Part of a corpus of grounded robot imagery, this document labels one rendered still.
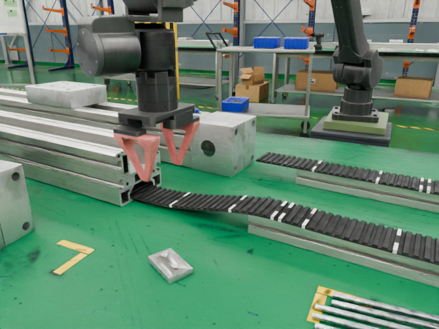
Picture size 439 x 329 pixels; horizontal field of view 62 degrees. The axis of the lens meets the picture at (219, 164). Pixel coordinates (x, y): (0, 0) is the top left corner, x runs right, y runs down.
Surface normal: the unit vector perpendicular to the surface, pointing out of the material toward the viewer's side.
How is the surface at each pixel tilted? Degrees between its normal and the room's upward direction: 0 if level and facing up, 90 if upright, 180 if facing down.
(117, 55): 94
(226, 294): 0
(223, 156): 90
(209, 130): 90
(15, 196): 90
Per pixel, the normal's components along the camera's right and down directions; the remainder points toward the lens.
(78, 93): 0.87, 0.18
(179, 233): 0.00, -0.94
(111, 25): 0.71, 0.29
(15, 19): -0.10, 0.34
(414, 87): -0.55, 0.28
